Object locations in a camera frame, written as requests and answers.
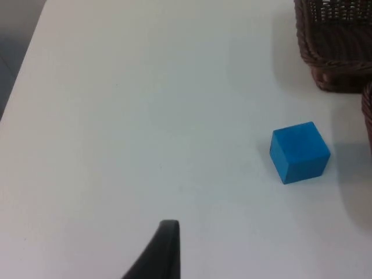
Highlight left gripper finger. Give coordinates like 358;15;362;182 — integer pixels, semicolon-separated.
121;220;181;279

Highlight blue cube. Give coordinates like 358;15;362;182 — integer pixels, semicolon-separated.
269;121;331;185

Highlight dark brown wicker basket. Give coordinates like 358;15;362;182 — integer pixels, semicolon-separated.
293;0;372;94
361;82;372;139

